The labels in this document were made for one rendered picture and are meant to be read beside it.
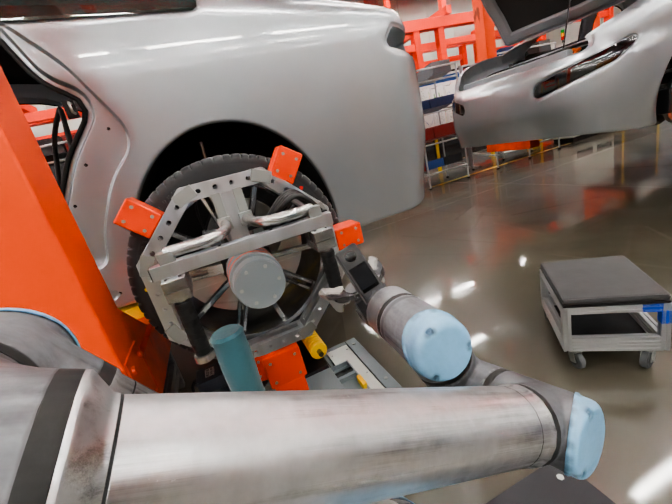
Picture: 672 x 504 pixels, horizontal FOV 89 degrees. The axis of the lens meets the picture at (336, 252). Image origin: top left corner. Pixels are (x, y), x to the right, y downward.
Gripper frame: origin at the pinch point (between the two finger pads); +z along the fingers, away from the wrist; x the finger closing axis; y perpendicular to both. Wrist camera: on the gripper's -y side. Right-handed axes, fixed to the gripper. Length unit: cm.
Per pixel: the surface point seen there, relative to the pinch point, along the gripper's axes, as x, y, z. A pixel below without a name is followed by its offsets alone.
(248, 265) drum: -17.6, -10.8, 11.0
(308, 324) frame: -13.5, 19.5, 26.2
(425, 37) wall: 800, -94, 993
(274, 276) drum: -13.9, -4.7, 11.3
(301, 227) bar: -2.3, -12.7, 7.0
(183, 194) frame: -21.7, -32.3, 24.5
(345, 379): -13, 67, 55
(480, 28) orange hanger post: 357, -33, 312
